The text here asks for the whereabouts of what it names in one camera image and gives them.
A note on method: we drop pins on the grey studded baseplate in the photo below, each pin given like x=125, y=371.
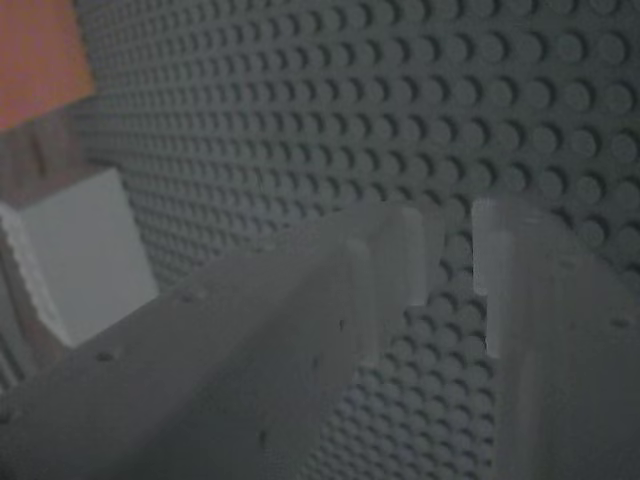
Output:
x=320, y=125

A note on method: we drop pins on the white block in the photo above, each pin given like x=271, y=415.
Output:
x=85, y=250

